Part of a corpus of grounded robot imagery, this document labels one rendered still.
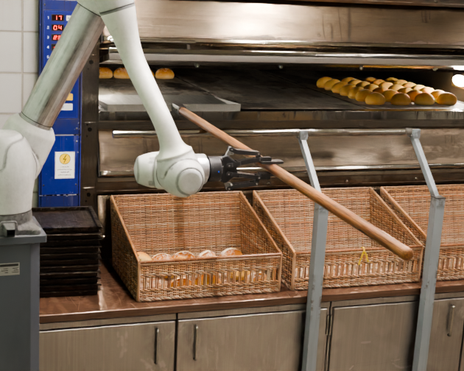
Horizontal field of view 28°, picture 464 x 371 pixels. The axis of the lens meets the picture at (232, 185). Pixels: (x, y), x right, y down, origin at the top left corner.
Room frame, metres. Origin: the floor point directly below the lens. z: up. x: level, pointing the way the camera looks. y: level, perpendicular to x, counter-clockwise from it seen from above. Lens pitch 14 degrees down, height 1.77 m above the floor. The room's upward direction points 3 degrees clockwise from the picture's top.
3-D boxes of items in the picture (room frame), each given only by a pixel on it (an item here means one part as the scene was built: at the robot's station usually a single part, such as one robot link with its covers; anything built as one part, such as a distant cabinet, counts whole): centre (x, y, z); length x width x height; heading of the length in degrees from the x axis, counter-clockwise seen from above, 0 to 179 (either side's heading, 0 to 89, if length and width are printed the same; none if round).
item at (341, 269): (3.59, -0.42, 0.72); 0.56 x 0.49 x 0.28; 110
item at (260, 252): (3.39, 0.14, 0.72); 0.56 x 0.49 x 0.28; 110
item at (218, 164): (2.64, 0.03, 1.18); 0.09 x 0.07 x 0.08; 110
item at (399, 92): (4.45, -0.71, 1.21); 0.61 x 0.48 x 0.06; 20
